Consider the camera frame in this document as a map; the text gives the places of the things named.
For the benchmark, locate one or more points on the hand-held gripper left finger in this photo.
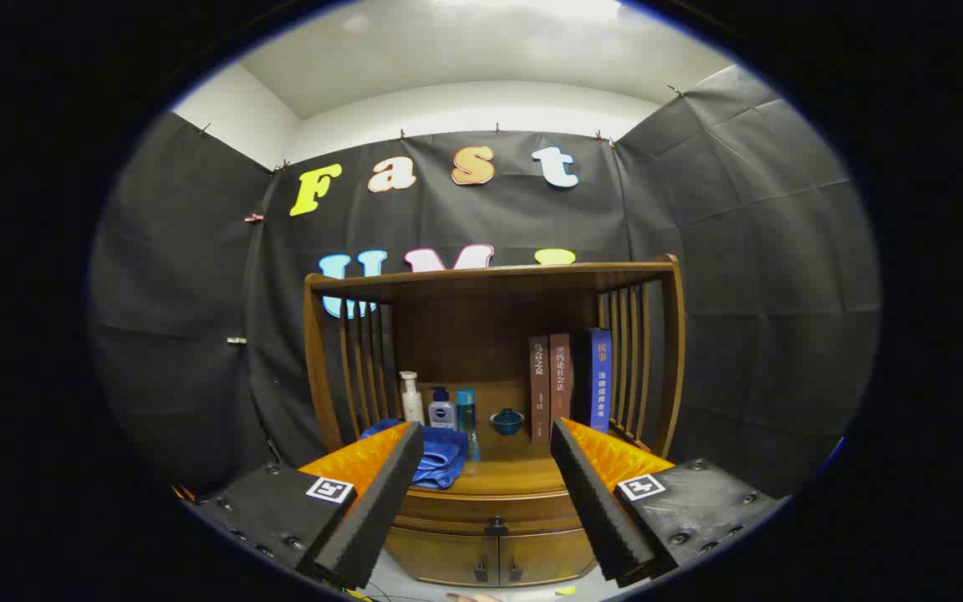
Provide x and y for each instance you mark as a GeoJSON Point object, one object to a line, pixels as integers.
{"type": "Point", "coordinates": [381, 510]}

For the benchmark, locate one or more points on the light brown book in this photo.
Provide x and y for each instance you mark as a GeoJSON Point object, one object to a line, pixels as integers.
{"type": "Point", "coordinates": [560, 376]}

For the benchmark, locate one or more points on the dark brown book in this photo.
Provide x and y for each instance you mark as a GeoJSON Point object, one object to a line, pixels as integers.
{"type": "Point", "coordinates": [539, 393]}

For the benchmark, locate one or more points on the wooden cabinet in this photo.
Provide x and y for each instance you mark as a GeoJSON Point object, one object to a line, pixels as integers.
{"type": "Point", "coordinates": [481, 334]}

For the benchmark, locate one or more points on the folded blue towel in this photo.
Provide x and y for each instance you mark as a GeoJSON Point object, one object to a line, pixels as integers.
{"type": "Point", "coordinates": [444, 456]}

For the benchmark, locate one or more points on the wooden drawer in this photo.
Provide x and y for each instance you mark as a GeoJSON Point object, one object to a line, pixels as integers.
{"type": "Point", "coordinates": [465, 508]}

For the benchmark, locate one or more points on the blue lidded teacup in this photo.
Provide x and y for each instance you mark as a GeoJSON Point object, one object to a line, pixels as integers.
{"type": "Point", "coordinates": [506, 423]}

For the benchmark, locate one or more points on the white bottle with blue cap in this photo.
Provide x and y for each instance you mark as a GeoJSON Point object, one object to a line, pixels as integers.
{"type": "Point", "coordinates": [441, 414]}

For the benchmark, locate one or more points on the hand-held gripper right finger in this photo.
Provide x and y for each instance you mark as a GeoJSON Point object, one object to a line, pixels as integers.
{"type": "Point", "coordinates": [594, 510]}

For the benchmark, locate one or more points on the white pump bottle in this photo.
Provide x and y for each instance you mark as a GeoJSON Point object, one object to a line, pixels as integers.
{"type": "Point", "coordinates": [411, 405]}

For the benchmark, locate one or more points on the black drawer knob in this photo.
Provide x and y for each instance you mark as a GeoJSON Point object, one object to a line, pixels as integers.
{"type": "Point", "coordinates": [496, 527]}

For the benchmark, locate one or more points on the blue book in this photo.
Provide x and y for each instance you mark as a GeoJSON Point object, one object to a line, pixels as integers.
{"type": "Point", "coordinates": [600, 380]}

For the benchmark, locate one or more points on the clear teal bottle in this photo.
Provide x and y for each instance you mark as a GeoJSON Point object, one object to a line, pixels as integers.
{"type": "Point", "coordinates": [466, 414]}

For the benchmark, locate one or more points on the wooden countertop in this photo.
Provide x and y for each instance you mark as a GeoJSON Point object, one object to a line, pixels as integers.
{"type": "Point", "coordinates": [506, 472]}

